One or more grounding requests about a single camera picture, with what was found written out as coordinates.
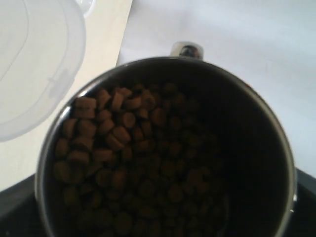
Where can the clear plastic jar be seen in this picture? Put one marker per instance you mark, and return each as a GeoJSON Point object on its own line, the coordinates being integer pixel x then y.
{"type": "Point", "coordinates": [42, 46]}

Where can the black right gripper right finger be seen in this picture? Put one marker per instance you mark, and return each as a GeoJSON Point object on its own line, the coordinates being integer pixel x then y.
{"type": "Point", "coordinates": [304, 222]}

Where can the brown pellets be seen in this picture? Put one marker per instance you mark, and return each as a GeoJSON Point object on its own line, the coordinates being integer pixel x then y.
{"type": "Point", "coordinates": [140, 162]}

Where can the white plastic tray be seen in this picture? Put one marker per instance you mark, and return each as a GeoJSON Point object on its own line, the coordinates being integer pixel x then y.
{"type": "Point", "coordinates": [270, 44]}

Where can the steel mug poured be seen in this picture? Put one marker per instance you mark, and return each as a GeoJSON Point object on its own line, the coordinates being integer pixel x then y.
{"type": "Point", "coordinates": [258, 167]}

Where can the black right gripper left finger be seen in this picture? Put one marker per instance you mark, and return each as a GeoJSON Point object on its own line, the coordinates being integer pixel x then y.
{"type": "Point", "coordinates": [23, 208]}

